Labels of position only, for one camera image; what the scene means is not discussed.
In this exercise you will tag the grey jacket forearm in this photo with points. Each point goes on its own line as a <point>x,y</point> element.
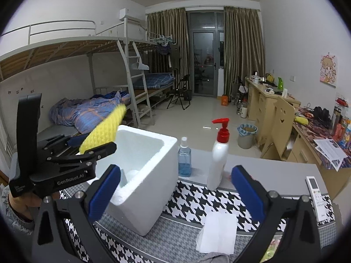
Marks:
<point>21,229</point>

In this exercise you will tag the group of toiletry bottles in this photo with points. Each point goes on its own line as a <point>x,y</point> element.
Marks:
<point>340,129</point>

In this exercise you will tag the white remote control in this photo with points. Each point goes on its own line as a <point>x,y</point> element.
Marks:
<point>322,212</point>

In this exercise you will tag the white styrofoam box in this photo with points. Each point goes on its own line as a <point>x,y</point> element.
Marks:
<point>149,166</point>

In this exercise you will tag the white metal bunk bed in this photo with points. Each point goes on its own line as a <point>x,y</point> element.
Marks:
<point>70,59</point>

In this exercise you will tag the wooden desk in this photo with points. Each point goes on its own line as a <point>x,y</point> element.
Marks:
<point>261,107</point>

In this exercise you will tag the person's left hand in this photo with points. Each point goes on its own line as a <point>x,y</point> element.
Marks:
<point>23,204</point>

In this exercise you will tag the white air conditioner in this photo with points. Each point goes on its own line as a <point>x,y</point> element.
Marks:
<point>125,13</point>

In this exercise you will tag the yellow foam fruit net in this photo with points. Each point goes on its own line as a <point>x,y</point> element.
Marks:
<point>104,132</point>

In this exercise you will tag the white pump lotion bottle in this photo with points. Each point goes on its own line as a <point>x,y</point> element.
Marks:
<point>219,154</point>

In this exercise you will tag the black folding chair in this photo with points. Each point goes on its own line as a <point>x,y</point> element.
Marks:
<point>181,93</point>

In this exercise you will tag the wooden smiley chair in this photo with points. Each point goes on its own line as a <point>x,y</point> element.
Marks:
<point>275,147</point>

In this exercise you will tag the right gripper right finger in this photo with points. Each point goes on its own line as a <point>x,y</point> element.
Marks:
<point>300,240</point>

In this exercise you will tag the brown curtains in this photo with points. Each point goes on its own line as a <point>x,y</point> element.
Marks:
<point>243,45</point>

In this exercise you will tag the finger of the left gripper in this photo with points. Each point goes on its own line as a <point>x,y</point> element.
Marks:
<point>88,158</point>
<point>60,143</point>

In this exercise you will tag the blue plaid blanket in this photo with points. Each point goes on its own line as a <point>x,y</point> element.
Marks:
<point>86,114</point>

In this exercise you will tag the anime girl poster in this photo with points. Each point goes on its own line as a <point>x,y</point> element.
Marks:
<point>328,69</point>

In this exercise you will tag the white tissue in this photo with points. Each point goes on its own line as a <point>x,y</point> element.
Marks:
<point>218,233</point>

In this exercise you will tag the printed paper sheets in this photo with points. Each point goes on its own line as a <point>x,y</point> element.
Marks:
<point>332,151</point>

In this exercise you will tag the glass balcony door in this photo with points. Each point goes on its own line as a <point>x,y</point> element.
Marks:
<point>206,41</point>

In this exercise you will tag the blue spray bottle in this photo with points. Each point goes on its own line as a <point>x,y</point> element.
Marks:
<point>184,159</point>

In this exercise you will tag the grey sock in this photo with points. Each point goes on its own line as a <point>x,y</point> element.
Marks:
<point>214,257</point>

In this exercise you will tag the orange floor container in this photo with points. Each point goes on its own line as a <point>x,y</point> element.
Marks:
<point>224,100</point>

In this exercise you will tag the blue rimmed waste bin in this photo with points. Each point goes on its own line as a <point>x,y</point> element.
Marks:
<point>246,135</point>

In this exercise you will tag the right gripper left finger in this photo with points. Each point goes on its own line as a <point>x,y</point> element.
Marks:
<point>51,240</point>

